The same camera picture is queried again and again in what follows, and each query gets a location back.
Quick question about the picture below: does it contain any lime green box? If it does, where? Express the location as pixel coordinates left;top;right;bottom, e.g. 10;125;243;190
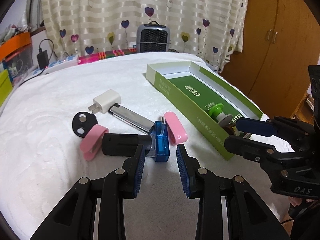
0;69;13;107

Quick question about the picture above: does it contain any pile of assorted packets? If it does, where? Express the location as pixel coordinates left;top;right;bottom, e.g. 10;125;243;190
0;24;33;43

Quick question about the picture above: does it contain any white blue power strip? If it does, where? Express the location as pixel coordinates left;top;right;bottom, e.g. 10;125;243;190
32;55;80;74

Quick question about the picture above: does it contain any blue transparent plastic box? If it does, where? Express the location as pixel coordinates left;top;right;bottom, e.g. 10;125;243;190
146;117;171;162

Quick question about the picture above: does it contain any person's right hand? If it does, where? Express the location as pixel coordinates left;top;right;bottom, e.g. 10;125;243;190
290;197;313;207

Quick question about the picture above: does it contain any black short cylinder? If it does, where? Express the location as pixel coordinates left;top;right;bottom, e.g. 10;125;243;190
101;133;153;157

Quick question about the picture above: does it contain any black adapter cable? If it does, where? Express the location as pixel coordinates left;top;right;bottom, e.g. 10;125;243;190
15;39;55;85

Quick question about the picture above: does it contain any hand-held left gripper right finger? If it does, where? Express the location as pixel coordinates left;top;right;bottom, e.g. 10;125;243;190
176;145;293;240

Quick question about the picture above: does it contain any grey fan heater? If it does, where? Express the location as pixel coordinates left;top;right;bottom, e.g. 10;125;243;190
136;21;172;53

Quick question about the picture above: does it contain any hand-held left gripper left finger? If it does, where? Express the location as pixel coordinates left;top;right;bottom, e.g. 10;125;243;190
30;144;147;240

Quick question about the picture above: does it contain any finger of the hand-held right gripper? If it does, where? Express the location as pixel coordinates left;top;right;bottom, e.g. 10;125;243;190
236;116;315;150
224;135;300;170

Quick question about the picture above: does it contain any green white cardboard box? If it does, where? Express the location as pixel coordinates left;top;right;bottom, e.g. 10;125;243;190
143;61;263;160

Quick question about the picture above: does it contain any black power adapter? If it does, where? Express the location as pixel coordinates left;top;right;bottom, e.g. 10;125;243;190
37;50;49;68

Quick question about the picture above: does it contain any wooden wardrobe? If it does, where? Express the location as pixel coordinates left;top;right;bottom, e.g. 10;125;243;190
221;0;320;128

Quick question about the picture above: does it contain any black disc with holes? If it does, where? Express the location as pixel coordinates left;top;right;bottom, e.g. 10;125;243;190
72;112;98;138

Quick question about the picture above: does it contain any heart print striped curtain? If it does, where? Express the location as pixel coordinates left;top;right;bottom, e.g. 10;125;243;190
40;0;250;74

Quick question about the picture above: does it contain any colourful plaid cloth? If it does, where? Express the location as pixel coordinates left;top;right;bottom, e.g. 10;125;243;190
78;48;138;65

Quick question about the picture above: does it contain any silver black metal tool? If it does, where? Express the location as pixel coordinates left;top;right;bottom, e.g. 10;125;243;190
110;106;154;133

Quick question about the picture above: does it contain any white charger plug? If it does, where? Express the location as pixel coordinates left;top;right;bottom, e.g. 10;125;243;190
88;89;122;114

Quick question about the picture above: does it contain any pink plastic clip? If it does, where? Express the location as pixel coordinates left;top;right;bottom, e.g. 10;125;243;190
80;124;110;161
164;112;188;146

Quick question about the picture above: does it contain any clear bin with orange lid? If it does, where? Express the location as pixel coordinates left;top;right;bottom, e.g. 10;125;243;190
0;32;34;80

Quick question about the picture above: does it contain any green capped brown bottle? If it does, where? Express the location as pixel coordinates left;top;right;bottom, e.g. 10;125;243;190
209;103;247;139

